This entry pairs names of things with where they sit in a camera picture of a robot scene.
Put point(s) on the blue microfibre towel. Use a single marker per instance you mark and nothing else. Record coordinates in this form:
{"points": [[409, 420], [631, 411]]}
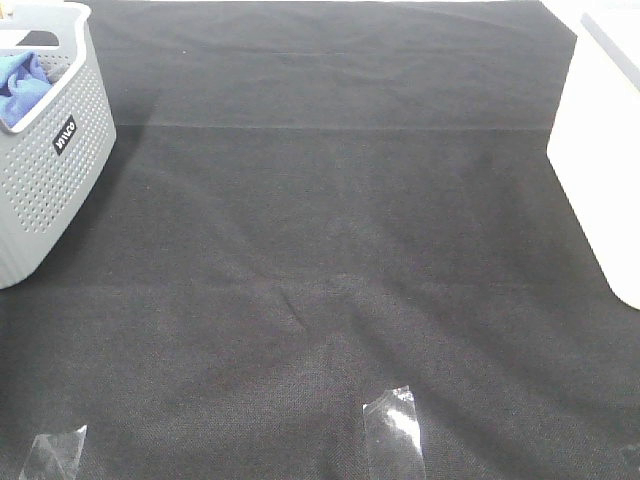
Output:
{"points": [[24, 83]]}

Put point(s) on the black table cloth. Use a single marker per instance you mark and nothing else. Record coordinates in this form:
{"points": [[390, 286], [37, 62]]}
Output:
{"points": [[308, 204]]}

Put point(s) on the clear tape strip centre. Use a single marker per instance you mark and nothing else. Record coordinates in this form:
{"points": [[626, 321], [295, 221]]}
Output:
{"points": [[393, 437]]}

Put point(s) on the clear tape strip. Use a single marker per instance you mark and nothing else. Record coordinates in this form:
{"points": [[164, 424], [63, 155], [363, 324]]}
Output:
{"points": [[393, 437], [54, 456]]}

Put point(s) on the grey perforated laundry basket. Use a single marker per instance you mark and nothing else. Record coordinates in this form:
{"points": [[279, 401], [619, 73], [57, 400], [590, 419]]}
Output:
{"points": [[53, 156]]}

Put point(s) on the white plastic storage bin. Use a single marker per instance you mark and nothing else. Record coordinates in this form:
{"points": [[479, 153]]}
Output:
{"points": [[593, 147]]}

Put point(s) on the clear tape strip left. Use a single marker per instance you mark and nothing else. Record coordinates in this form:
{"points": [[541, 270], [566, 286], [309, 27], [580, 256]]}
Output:
{"points": [[54, 456]]}

